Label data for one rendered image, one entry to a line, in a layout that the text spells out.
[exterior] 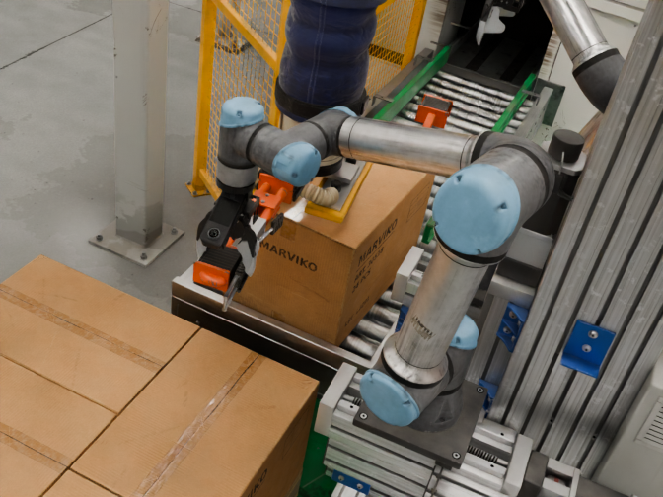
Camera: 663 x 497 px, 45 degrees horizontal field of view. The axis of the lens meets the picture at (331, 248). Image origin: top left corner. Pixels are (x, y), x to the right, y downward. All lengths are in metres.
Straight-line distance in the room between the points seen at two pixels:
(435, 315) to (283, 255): 1.08
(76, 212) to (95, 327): 1.44
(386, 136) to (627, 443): 0.78
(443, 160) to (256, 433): 1.11
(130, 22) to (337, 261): 1.34
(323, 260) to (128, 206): 1.46
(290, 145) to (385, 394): 0.45
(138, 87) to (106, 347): 1.18
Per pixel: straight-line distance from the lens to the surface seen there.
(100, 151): 4.27
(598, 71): 1.67
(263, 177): 1.85
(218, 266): 1.58
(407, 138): 1.36
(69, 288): 2.59
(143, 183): 3.41
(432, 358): 1.35
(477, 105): 4.05
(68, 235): 3.70
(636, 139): 1.41
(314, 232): 2.20
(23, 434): 2.21
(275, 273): 2.35
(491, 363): 1.79
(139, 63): 3.16
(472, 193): 1.12
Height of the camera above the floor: 2.23
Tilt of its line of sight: 37 degrees down
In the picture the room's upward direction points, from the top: 11 degrees clockwise
